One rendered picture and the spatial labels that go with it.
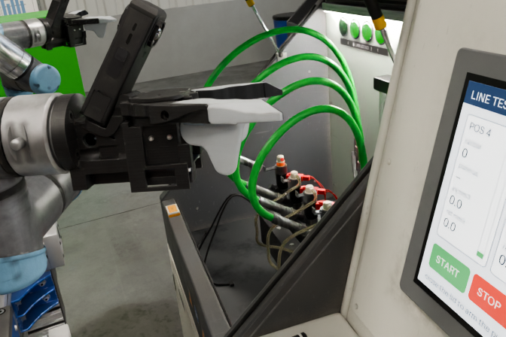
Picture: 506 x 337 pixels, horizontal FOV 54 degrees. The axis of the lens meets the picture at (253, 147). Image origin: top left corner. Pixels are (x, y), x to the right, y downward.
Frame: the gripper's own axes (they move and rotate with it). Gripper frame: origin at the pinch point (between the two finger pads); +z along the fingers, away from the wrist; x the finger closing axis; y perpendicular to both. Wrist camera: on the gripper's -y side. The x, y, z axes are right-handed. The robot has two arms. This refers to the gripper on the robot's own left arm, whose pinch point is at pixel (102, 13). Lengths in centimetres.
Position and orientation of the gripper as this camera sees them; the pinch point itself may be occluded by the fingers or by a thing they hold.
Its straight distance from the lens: 162.1
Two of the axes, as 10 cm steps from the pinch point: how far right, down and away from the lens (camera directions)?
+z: 6.5, -3.2, 6.9
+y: -0.1, 9.0, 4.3
